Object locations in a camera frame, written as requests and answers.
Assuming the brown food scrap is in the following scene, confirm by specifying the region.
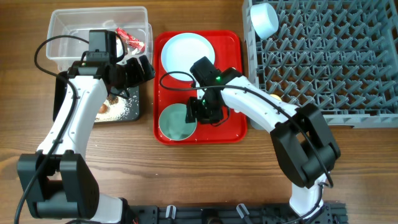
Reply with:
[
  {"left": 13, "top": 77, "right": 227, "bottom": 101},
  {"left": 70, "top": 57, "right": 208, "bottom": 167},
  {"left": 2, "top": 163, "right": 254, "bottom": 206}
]
[{"left": 107, "top": 95, "right": 119, "bottom": 105}]

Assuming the white rice pile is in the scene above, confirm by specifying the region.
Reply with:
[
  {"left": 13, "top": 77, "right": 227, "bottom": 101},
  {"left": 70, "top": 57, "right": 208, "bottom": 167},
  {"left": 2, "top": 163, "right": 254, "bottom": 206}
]
[{"left": 95, "top": 95, "right": 139, "bottom": 123}]

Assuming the orange carrot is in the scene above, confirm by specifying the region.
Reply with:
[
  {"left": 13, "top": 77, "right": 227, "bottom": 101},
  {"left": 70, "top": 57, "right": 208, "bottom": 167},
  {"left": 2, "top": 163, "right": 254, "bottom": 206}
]
[{"left": 98, "top": 104, "right": 108, "bottom": 114}]

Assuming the red snack wrapper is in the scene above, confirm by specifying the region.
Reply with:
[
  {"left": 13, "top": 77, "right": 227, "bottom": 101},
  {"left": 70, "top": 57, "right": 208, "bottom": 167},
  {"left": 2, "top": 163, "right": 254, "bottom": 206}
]
[{"left": 116, "top": 27, "right": 145, "bottom": 54}]

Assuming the mint green bowl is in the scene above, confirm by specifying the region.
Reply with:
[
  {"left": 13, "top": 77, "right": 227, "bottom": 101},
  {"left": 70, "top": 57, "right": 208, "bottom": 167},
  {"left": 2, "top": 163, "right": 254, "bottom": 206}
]
[{"left": 159, "top": 103, "right": 197, "bottom": 141}]

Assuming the light blue plate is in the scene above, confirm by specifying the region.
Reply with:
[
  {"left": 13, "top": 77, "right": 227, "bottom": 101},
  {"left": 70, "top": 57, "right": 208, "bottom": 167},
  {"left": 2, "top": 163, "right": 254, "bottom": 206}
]
[{"left": 160, "top": 32, "right": 215, "bottom": 73}]

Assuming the yellow plastic cup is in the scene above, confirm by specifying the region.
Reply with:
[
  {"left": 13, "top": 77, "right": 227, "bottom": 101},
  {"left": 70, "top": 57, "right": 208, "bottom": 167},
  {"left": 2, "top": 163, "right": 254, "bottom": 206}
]
[{"left": 270, "top": 94, "right": 282, "bottom": 101}]

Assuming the light blue bowl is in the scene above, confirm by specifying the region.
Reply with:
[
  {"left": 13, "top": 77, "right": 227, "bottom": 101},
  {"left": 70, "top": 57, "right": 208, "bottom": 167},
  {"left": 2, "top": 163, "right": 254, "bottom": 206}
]
[{"left": 250, "top": 3, "right": 279, "bottom": 39}]

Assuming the white plastic spoon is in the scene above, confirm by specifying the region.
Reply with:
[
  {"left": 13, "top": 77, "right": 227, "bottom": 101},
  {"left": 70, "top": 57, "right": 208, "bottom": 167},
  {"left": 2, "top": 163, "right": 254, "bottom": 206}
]
[{"left": 197, "top": 89, "right": 205, "bottom": 100}]

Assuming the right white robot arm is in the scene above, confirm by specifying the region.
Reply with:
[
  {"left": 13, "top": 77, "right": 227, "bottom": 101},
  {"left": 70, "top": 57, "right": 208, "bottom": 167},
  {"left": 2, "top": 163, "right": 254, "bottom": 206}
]
[{"left": 190, "top": 65, "right": 341, "bottom": 221}]

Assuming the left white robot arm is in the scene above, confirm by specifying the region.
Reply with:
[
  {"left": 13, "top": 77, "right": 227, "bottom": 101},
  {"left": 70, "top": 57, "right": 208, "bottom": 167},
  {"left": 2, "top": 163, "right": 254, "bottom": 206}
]
[{"left": 14, "top": 53, "right": 155, "bottom": 223}]

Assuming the grey dishwasher rack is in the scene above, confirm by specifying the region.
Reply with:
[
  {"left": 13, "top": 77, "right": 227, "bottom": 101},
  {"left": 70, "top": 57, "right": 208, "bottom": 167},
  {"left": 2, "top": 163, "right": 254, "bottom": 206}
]
[{"left": 242, "top": 0, "right": 397, "bottom": 128}]

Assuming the red serving tray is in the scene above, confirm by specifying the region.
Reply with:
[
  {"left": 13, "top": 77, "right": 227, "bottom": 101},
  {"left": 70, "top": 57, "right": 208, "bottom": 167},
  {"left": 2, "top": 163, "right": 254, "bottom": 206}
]
[{"left": 153, "top": 30, "right": 248, "bottom": 145}]

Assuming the black tray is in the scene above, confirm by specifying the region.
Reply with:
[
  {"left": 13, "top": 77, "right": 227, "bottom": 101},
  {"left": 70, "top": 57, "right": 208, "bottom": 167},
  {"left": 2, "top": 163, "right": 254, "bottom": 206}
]
[{"left": 52, "top": 79, "right": 140, "bottom": 123}]

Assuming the clear plastic bin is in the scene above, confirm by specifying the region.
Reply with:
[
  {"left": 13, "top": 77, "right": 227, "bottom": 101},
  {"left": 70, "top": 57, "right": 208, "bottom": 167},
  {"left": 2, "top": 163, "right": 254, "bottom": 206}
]
[{"left": 46, "top": 6, "right": 153, "bottom": 72}]

